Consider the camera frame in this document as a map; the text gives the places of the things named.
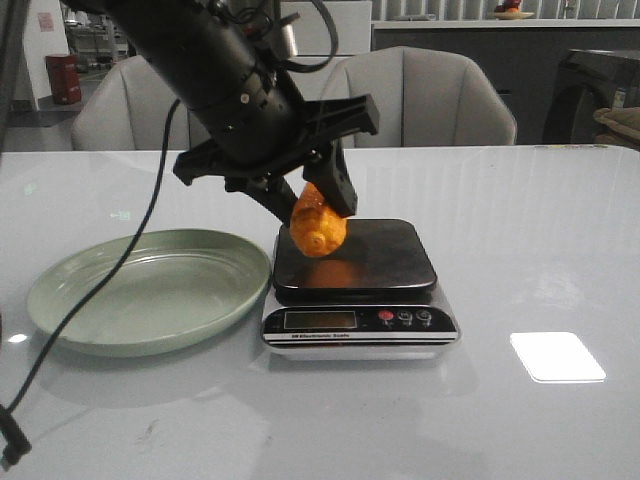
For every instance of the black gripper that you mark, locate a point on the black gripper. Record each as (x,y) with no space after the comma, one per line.
(260,128)

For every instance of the orange corn cob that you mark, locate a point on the orange corn cob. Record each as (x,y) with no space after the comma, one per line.
(316,229)

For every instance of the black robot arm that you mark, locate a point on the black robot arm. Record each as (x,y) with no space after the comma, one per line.
(193,38)

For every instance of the electronic kitchen scale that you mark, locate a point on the electronic kitchen scale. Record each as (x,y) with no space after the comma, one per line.
(376,297)

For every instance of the right grey armchair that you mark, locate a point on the right grey armchair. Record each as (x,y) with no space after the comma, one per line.
(424,98)

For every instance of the grey armchair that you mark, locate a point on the grey armchair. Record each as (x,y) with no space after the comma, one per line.
(424,98)
(127,111)

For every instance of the pale green plate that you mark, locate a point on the pale green plate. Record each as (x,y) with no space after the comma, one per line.
(178,288)

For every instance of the white cabinet column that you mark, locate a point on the white cabinet column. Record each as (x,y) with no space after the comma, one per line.
(353,24)

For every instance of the left grey armchair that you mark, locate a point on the left grey armchair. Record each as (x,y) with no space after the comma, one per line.
(127,111)

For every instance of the dark grey counter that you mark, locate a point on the dark grey counter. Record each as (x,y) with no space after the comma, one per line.
(520,57)

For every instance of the fruit plate on counter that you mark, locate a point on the fruit plate on counter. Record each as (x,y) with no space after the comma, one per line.
(510,10)

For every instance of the red trash bin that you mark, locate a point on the red trash bin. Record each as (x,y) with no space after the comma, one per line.
(63,78)

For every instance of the dark appliance at right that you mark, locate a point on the dark appliance at right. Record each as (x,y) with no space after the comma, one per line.
(588,80)

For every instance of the beige cushion at right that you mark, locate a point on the beige cushion at right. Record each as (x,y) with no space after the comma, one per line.
(618,126)

